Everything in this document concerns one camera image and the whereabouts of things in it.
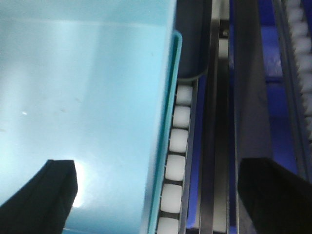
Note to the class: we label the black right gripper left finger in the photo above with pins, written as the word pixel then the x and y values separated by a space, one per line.
pixel 43 204

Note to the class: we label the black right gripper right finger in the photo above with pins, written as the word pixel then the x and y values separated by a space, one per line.
pixel 276 200

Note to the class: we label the light blue bin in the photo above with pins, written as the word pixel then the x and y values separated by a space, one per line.
pixel 91 81

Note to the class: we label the steel divider strip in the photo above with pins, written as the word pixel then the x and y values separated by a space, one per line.
pixel 253 148

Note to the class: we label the white roller track right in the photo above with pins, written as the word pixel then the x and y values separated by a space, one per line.
pixel 175 164

